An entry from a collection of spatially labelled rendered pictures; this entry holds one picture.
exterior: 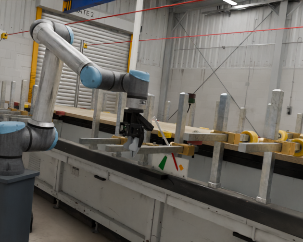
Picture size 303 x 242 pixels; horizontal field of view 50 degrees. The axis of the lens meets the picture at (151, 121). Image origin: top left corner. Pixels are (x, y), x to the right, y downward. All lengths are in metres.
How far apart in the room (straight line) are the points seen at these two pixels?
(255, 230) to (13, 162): 1.25
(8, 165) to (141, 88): 0.87
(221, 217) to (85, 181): 1.49
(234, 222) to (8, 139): 1.20
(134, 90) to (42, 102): 0.70
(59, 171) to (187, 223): 1.48
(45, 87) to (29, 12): 7.95
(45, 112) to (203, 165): 0.94
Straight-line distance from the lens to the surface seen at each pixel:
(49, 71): 1.91
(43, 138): 1.96
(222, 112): 1.56
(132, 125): 1.39
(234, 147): 1.72
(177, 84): 11.91
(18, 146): 1.90
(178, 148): 1.66
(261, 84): 9.85
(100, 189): 2.67
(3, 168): 1.89
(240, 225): 1.58
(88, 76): 1.39
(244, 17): 10.68
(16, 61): 9.56
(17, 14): 9.70
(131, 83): 1.41
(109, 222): 2.56
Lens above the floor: 1.06
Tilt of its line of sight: 3 degrees down
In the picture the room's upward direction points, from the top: 7 degrees clockwise
